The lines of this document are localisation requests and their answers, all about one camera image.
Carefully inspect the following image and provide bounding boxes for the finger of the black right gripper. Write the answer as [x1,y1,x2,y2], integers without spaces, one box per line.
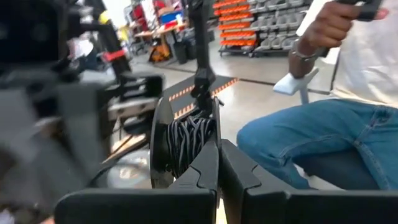
[0,90,43,215]
[55,83,108,187]

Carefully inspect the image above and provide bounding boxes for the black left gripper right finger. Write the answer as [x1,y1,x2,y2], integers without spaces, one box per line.
[219,139,398,224]

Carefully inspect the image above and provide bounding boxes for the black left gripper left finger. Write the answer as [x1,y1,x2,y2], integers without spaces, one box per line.
[54,139,220,224]

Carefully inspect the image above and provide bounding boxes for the long thin black cord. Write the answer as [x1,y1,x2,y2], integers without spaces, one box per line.
[164,115,216,179]

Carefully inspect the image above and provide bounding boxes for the black cord spool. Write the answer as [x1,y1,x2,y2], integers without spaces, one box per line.
[149,96,223,189]

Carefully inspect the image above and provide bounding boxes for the black hazard-striped floor mat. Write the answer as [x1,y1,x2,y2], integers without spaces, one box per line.
[163,74,239,121]

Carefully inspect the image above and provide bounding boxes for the black waste bin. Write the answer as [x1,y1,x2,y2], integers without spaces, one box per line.
[185,37,198,60]
[172,42,188,65]

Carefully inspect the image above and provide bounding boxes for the background wooden work table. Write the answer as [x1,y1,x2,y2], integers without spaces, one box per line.
[133,21,189,63]

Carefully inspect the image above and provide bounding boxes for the small blue storage box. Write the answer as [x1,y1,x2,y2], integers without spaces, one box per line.
[160,11,183,25]

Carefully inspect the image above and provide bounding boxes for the person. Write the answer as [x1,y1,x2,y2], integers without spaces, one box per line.
[236,0,398,191]

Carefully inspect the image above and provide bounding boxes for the white office chair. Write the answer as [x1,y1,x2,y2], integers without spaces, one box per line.
[272,67,382,191]

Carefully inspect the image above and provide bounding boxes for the shelf rack with orange bins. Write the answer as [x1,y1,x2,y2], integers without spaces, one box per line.
[213,0,313,58]

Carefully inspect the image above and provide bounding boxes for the yellow cable tag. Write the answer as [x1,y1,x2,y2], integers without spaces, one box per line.
[98,11,111,25]

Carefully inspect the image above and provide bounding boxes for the black teleoperation handle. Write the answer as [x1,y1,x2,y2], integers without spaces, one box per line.
[334,0,384,22]

